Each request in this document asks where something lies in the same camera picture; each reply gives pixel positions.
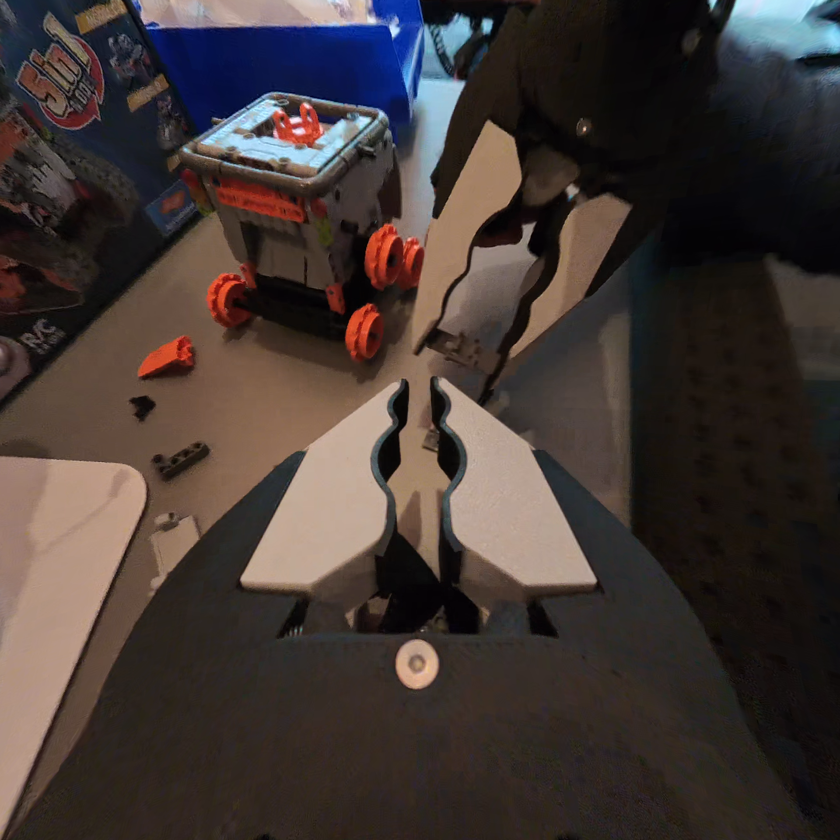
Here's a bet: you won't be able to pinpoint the person's right forearm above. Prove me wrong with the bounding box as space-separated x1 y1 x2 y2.
657 27 840 277

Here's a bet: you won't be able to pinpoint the orange toy gear wheel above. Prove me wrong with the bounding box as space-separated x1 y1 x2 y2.
206 269 257 329
364 224 404 292
398 237 426 290
346 305 388 363

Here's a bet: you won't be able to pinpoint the blue plastic bin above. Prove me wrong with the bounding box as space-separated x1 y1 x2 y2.
142 0 427 139

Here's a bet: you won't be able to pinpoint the black dimpled mat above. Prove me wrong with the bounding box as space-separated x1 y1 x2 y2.
630 250 840 840

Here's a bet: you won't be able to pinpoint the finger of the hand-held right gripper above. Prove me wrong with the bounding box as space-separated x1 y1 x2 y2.
415 122 529 366
479 195 634 401

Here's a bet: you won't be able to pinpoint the light grey angled toy piece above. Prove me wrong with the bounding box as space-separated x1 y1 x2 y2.
149 515 202 585

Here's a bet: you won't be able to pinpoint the black grey toy robot vehicle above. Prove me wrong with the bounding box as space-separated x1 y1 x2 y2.
180 92 408 342

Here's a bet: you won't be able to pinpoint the blue robot kit box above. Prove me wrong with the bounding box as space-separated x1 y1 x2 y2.
0 0 217 401

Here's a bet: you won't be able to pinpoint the orange triangular toy piece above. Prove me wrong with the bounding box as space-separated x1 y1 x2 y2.
138 338 198 379

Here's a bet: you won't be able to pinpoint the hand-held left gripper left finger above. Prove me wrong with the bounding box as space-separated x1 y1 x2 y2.
239 378 410 602

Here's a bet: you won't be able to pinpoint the clear plastic bags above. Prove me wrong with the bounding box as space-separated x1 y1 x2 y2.
138 0 395 30

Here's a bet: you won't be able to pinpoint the wooden book stand white base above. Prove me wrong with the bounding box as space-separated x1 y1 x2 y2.
0 457 148 828

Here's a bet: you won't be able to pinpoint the dark grey toy beam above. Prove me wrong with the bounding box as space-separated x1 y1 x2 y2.
151 443 211 479

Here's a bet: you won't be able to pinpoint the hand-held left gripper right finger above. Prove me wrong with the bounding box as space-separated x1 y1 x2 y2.
431 378 599 602

